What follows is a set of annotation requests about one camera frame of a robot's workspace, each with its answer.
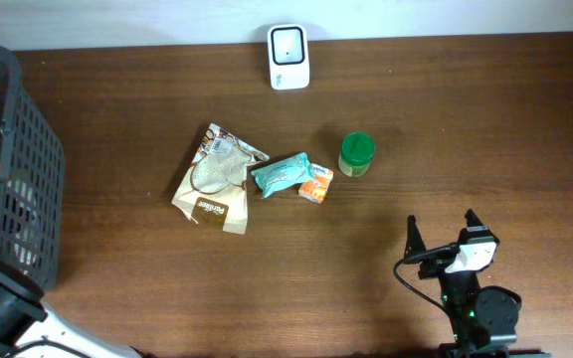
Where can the white barcode scanner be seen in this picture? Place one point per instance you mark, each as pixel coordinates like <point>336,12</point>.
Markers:
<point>288,57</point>

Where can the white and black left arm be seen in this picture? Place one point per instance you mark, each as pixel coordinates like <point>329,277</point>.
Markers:
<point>30,327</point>

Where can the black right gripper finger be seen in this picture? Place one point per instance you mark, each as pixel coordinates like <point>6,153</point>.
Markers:
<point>473,221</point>
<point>414,243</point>

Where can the grey perforated plastic basket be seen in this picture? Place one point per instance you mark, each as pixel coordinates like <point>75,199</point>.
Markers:
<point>32,177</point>

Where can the beige seed pouch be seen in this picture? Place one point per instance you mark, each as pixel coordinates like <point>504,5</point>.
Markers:
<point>213,191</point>

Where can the orange juice carton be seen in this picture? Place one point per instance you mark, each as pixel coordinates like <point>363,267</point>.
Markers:
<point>316,189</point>

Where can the green lid jar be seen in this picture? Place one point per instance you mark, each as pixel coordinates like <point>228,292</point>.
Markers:
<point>356,154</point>

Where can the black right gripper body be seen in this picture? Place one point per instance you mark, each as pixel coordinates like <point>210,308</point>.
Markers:
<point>433,267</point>

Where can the teal wet wipes pack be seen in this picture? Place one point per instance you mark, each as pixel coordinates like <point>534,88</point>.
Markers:
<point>283,174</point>

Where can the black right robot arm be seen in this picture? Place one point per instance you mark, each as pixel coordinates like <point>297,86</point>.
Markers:
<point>483,319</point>

